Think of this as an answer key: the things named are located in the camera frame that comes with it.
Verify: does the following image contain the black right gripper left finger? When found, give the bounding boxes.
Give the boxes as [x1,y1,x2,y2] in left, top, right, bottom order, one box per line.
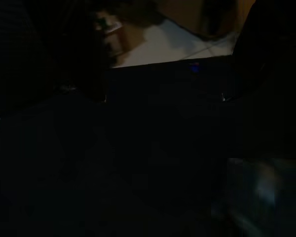
[0,0,109,117]

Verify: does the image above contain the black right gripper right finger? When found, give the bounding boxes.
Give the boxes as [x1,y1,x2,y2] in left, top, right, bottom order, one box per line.
[223,0,296,102]

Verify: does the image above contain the brown cardboard box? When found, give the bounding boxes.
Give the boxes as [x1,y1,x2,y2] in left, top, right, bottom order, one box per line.
[98,0,240,59]

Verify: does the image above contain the black floor mat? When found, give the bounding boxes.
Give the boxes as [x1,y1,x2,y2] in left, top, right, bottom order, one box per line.
[0,56,296,237]

